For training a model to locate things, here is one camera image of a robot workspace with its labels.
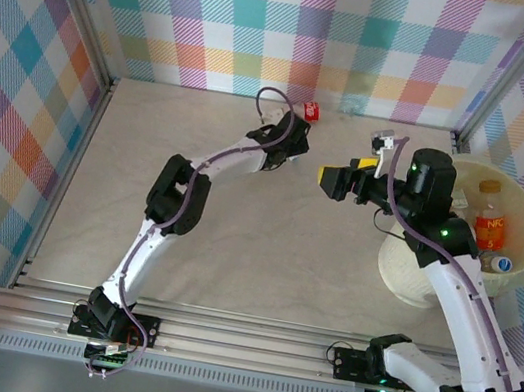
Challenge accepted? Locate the left control board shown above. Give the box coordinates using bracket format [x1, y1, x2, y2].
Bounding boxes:
[79, 338, 138, 385]

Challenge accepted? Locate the orange juice bottle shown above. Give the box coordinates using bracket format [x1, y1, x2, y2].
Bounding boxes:
[467, 177, 518, 254]

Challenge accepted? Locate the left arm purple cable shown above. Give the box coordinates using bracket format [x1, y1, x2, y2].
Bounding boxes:
[105, 66, 305, 373]

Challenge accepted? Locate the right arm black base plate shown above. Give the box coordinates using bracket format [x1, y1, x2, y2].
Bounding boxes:
[329, 343, 427, 392]

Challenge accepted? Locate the clear crumpled plastic bottle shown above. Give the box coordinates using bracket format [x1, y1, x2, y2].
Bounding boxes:
[337, 93, 370, 120]

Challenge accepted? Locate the aluminium side rail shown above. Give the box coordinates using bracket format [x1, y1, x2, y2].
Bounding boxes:
[10, 66, 121, 301]

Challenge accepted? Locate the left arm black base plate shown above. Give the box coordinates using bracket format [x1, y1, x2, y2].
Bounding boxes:
[66, 300, 165, 352]

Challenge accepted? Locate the grey slotted cable duct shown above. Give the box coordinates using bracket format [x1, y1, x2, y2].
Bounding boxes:
[0, 329, 357, 392]

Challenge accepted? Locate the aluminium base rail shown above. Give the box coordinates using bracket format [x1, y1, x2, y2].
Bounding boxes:
[0, 269, 524, 392]

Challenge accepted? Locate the clear bottle blue label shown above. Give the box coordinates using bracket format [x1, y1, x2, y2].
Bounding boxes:
[478, 249, 517, 278]

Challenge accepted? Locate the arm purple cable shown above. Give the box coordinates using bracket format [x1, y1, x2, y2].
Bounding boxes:
[348, 133, 524, 392]
[105, 66, 305, 373]

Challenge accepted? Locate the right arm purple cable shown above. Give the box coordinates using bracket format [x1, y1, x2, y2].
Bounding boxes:
[348, 133, 524, 392]

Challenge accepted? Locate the red label cola bottle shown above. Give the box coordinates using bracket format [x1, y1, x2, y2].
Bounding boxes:
[300, 100, 324, 125]

